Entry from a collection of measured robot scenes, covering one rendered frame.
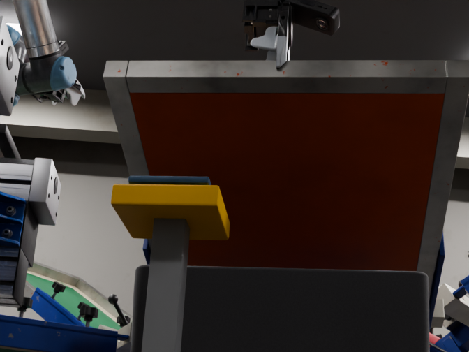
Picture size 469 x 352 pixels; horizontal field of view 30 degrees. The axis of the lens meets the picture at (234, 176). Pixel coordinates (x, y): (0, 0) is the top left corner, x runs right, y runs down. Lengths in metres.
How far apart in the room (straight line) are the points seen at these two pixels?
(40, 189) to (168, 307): 0.68
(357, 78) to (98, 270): 5.16
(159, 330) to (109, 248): 5.44
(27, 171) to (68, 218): 4.90
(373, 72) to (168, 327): 0.57
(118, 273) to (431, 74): 5.17
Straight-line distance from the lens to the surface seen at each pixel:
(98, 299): 3.66
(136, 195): 1.05
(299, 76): 1.39
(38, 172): 1.69
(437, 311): 2.10
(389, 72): 1.40
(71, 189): 6.66
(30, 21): 2.09
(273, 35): 1.44
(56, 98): 2.34
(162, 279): 1.06
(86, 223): 6.55
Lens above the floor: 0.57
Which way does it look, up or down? 22 degrees up
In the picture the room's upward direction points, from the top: 3 degrees clockwise
